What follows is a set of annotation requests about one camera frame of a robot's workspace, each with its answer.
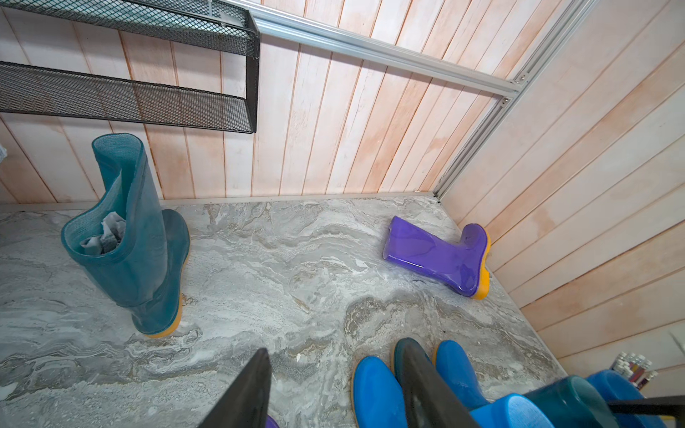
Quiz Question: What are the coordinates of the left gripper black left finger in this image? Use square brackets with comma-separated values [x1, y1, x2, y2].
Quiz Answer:
[199, 348, 272, 428]

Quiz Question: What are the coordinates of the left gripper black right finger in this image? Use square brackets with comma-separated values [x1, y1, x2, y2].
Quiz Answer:
[400, 338, 479, 427]

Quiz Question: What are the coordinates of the blue rain boot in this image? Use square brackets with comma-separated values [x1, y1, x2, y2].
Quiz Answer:
[433, 340, 553, 428]
[351, 356, 408, 428]

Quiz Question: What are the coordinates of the teal rain boot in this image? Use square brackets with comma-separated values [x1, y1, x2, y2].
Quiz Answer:
[391, 336, 622, 428]
[62, 133, 190, 338]

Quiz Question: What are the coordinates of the standing purple rain boot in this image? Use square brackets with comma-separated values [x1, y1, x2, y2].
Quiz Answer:
[265, 416, 279, 428]

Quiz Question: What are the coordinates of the lying purple rain boot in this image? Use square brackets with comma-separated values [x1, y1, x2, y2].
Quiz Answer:
[383, 217, 492, 300]

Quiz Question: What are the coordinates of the black wire mesh basket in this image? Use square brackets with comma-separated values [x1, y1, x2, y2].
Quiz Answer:
[1, 1, 260, 134]

